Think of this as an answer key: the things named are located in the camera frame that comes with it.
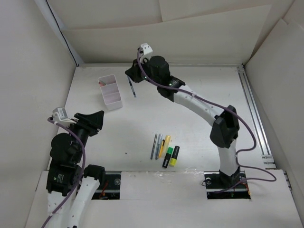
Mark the yellow black highlighter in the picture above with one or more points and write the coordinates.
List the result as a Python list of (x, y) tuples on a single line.
[(174, 156)]

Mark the pale yellow highlighter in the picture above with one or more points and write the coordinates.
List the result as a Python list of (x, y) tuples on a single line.
[(166, 145)]

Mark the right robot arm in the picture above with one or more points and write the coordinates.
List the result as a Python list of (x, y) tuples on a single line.
[(224, 125)]

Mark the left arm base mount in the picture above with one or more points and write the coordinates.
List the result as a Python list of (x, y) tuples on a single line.
[(111, 188)]

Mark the aluminium rail right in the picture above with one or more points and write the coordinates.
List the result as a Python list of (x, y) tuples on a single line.
[(262, 142)]

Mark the blue ballpoint pen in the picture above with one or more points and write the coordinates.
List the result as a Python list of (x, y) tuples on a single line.
[(132, 87)]

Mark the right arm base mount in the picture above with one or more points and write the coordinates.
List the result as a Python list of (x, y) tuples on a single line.
[(218, 186)]

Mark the grey black pen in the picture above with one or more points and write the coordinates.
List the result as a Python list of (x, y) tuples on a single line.
[(153, 146)]

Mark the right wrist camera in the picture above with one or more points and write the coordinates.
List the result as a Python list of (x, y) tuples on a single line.
[(145, 52)]

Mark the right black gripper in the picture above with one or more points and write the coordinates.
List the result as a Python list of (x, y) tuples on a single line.
[(133, 72)]

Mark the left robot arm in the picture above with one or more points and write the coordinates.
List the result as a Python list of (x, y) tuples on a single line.
[(71, 183)]

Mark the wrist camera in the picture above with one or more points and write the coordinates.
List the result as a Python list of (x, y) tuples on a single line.
[(59, 116), (145, 52)]

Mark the aluminium rail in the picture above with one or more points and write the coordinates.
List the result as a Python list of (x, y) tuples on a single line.
[(235, 65), (262, 142)]

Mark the light blue pen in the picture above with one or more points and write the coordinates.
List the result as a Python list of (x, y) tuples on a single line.
[(158, 146)]

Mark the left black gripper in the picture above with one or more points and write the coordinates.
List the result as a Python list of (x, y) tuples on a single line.
[(94, 120)]

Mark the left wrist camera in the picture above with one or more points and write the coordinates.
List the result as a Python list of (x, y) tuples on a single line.
[(59, 116)]

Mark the aluminium rail back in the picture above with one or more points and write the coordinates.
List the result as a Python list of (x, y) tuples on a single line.
[(235, 65)]

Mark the white compartment organizer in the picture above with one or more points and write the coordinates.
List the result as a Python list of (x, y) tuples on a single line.
[(110, 92)]

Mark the green black highlighter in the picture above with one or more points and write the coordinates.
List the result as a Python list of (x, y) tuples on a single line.
[(167, 157)]

